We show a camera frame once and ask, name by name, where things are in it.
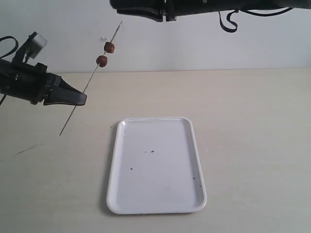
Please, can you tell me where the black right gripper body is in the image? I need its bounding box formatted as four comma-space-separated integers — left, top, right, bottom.
162, 0, 219, 22

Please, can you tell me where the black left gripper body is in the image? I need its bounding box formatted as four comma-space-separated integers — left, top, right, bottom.
0, 59, 61, 105

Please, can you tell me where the thin metal skewer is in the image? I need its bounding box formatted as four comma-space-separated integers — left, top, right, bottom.
59, 20, 123, 136

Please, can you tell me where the dark red berry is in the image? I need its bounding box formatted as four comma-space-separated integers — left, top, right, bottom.
104, 41, 115, 54

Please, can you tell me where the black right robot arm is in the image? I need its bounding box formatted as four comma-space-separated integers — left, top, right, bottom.
110, 0, 311, 22

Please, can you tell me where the white rectangular plastic tray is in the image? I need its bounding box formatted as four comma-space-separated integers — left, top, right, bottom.
106, 117, 207, 215

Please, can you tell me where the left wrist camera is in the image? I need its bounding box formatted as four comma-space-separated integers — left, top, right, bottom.
12, 32, 48, 63

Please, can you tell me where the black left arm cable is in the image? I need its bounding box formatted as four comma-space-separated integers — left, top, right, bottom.
0, 35, 19, 59

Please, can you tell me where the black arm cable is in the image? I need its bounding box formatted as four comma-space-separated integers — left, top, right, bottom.
217, 7, 294, 33
0, 35, 19, 59

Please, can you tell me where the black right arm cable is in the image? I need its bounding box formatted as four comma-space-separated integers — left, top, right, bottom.
217, 7, 294, 33

